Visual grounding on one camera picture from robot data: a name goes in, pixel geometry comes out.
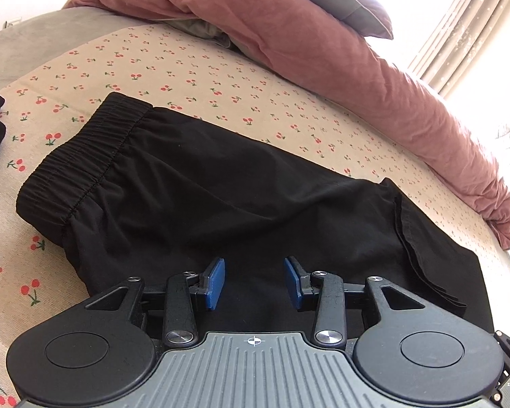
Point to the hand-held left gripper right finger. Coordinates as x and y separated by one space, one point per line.
292 282

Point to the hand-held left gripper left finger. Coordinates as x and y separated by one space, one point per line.
216 282

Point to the black pants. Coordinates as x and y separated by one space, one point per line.
238 199

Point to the cherry print bed sheet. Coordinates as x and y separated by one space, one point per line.
195 76

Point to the pink duvet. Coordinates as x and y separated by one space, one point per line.
323 51

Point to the pink and grey pillow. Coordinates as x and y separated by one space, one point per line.
344 0

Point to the grey bed cover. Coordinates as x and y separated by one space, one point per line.
34 42

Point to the grey star print curtain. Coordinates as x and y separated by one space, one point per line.
463 29

